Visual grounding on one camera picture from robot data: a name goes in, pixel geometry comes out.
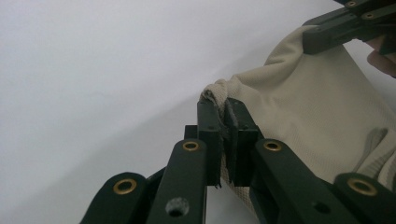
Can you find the beige pants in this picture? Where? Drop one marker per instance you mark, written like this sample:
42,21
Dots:
311,102

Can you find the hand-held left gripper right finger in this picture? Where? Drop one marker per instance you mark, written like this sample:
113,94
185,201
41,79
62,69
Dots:
243,143

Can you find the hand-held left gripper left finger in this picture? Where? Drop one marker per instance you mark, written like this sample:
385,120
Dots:
210,140

